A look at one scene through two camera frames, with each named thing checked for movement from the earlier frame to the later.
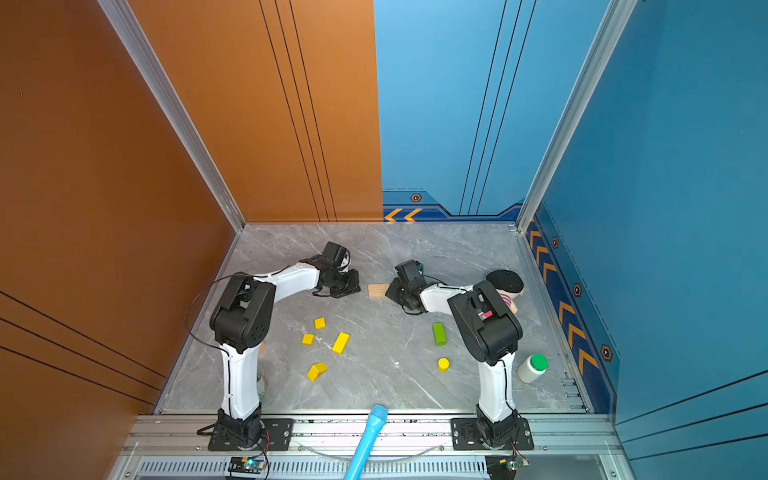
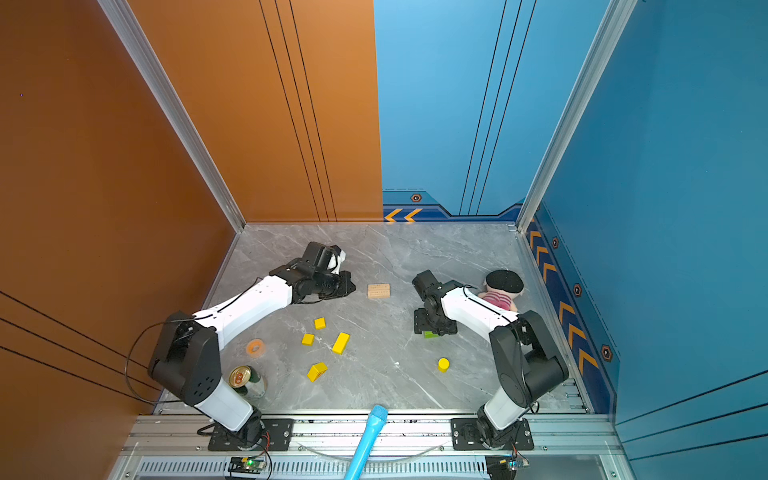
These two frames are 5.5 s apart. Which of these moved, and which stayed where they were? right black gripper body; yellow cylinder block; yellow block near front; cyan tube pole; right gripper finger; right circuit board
Moved: right black gripper body; right gripper finger
Stayed: cyan tube pole; right circuit board; yellow block near front; yellow cylinder block
